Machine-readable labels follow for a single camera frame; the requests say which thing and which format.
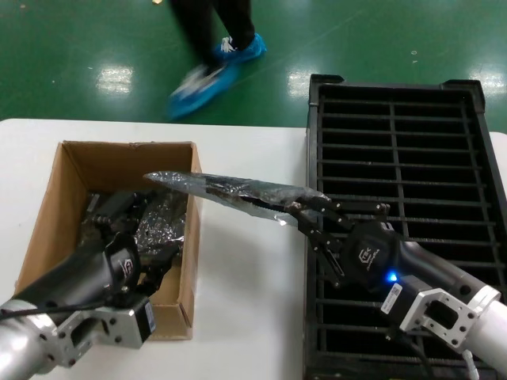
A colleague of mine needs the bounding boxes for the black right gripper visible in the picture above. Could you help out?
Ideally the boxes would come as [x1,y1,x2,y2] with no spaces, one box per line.
[295,199,484,304]

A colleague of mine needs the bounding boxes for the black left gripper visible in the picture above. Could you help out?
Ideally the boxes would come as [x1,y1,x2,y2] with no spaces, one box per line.
[14,191,184,316]

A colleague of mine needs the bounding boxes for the black slotted plastic container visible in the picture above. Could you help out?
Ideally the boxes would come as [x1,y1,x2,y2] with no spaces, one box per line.
[302,73,507,380]

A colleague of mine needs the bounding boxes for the brown cardboard box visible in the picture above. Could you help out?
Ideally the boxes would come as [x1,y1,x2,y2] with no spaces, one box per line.
[13,139,206,341]

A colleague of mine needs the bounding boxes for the person with blue shoe covers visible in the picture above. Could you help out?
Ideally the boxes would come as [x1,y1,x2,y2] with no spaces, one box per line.
[166,0,268,121]

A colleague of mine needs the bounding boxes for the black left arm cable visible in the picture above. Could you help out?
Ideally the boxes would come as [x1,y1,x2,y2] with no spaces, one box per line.
[0,298,120,317]

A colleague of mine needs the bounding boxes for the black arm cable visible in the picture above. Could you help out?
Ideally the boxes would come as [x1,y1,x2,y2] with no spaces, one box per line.
[386,332,436,380]
[0,298,120,317]

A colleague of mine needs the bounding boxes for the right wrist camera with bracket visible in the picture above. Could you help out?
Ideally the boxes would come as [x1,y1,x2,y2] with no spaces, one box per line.
[379,275,503,354]

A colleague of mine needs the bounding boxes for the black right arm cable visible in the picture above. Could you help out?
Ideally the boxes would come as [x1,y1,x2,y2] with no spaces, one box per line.
[386,332,436,380]

